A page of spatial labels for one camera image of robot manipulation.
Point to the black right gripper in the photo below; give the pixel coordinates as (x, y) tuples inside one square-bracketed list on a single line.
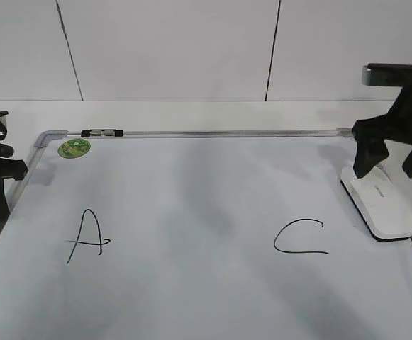
[(396, 124)]

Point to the white board eraser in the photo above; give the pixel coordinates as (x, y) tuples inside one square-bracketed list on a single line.
[(382, 207)]

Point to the round green magnet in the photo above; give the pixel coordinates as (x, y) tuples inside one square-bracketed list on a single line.
[(74, 148)]

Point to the white board with grey frame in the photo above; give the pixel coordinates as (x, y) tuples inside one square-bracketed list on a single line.
[(197, 238)]

